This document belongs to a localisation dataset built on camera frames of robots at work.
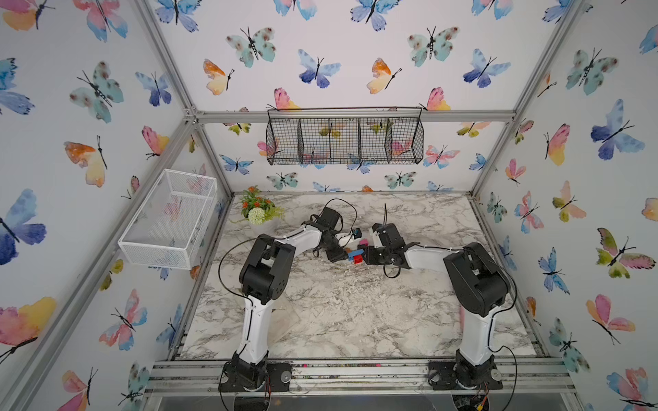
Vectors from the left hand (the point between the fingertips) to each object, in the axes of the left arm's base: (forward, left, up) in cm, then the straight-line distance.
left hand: (345, 245), depth 101 cm
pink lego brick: (+1, -8, 0) cm, 8 cm away
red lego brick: (-6, -5, 0) cm, 8 cm away
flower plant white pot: (+5, +30, +15) cm, 34 cm away
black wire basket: (+30, -1, +29) cm, 42 cm away
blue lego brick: (-5, -3, +1) cm, 6 cm away
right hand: (-4, -8, +1) cm, 9 cm away
